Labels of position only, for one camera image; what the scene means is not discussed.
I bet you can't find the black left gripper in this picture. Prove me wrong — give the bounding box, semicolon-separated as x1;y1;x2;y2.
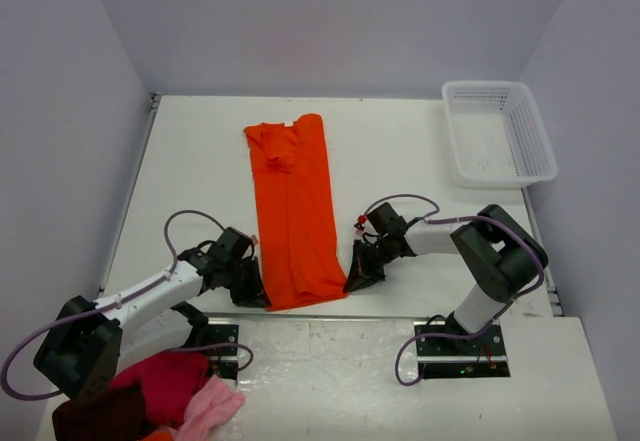
222;255;270;308

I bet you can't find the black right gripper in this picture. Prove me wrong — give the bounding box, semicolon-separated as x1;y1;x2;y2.
346;236;397;295

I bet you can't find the orange t shirt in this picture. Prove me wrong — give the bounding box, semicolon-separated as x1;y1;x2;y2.
244;114;346;311

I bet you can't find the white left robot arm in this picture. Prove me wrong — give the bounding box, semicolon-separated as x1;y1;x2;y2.
34;227;270;403

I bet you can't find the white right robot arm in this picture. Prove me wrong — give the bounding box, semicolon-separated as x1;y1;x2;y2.
343;200;549;354

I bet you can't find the crimson red t shirt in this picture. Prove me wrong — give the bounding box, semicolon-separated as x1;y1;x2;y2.
110;352;209;428

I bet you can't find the pink t shirt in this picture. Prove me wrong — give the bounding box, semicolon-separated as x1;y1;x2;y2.
174;376;246;441

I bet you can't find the white plastic basket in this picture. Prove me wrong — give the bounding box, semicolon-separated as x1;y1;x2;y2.
441;80;558;189

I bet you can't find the dark maroon t shirt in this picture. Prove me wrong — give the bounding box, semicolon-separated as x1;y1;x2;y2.
52;387;154;441

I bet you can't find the orange red cloth piece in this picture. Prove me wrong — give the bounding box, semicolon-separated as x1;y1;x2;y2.
141;427;175;441

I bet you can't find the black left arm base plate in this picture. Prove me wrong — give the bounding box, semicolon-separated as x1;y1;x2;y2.
202;321;239;381

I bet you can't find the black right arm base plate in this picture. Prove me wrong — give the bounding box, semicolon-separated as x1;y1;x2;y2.
414;317;511;380

